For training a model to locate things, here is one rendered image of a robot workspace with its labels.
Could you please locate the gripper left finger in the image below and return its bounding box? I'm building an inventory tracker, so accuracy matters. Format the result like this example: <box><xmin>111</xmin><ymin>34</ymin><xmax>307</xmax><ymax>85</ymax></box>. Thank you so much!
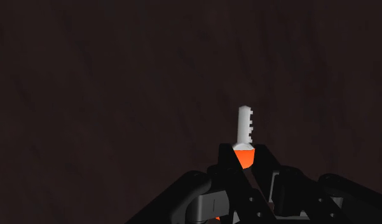
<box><xmin>125</xmin><ymin>143</ymin><xmax>269</xmax><ymax>224</ymax></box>

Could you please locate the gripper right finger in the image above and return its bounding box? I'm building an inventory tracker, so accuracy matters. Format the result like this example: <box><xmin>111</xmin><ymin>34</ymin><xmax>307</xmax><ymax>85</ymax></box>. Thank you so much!
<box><xmin>251</xmin><ymin>144</ymin><xmax>382</xmax><ymax>224</ymax></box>

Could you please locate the white and orange key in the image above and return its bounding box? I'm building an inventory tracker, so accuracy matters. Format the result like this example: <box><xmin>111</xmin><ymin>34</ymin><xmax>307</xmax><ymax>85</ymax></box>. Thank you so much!
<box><xmin>232</xmin><ymin>105</ymin><xmax>256</xmax><ymax>170</ymax></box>

